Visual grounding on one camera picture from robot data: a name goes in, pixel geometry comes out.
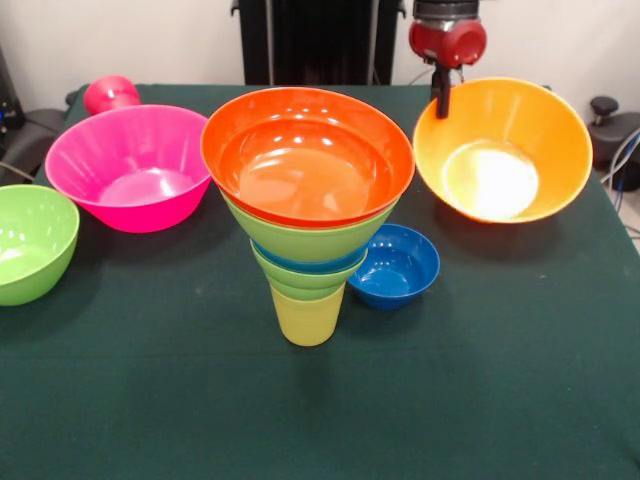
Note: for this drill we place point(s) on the large green plastic bowl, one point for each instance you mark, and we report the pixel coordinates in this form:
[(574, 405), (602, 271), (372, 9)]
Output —
[(30, 250), (310, 242)]

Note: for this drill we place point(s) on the large pink plastic bowl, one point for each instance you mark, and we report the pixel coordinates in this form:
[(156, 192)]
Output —
[(125, 170)]

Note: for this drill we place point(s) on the black computer tower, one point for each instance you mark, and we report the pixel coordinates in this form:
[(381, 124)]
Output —
[(7, 100)]

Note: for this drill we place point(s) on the light blue plastic bowl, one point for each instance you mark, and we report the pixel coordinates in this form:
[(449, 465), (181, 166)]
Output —
[(310, 265)]

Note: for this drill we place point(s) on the red-orange plastic bowl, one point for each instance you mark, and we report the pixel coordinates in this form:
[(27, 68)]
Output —
[(310, 165)]

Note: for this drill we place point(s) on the dark green tablecloth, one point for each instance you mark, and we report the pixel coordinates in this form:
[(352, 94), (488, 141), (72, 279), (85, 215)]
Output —
[(200, 400)]

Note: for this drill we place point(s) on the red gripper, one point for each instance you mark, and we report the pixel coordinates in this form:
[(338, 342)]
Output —
[(465, 45)]

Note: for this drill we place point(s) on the red plastic cup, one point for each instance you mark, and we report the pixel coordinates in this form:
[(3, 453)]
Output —
[(110, 95)]

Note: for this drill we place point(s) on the dark blue plastic bowl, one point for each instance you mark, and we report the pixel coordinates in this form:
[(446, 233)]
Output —
[(395, 280)]

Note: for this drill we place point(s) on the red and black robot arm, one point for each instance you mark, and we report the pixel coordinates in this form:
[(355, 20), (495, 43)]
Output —
[(445, 10)]

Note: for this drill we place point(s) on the large orange plastic bowl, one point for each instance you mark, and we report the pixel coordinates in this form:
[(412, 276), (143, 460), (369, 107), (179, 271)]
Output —
[(550, 130)]

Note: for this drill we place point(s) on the small green plastic bowl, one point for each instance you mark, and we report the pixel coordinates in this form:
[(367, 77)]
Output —
[(305, 282)]

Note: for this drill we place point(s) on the yellow plastic cup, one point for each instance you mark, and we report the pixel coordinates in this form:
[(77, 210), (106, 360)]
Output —
[(307, 322)]

